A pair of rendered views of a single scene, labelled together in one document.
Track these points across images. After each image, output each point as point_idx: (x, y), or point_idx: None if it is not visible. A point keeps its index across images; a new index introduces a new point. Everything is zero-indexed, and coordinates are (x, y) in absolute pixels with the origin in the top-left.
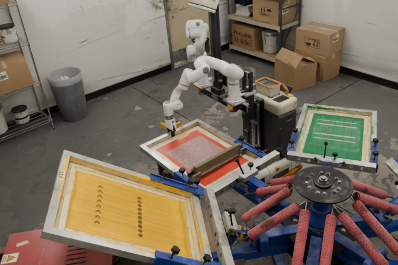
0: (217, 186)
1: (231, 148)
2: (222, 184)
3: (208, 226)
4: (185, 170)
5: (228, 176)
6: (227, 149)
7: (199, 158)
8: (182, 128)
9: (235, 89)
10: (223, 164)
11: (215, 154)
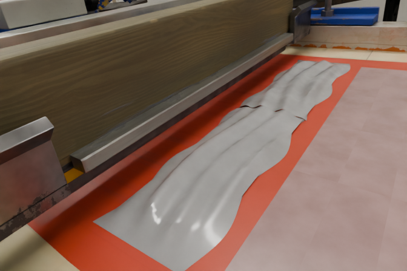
0: (163, 0)
1: (80, 30)
2: (146, 3)
3: None
4: (377, 63)
5: None
6: (131, 18)
7: (392, 118)
8: None
9: None
10: (183, 120)
11: (307, 184)
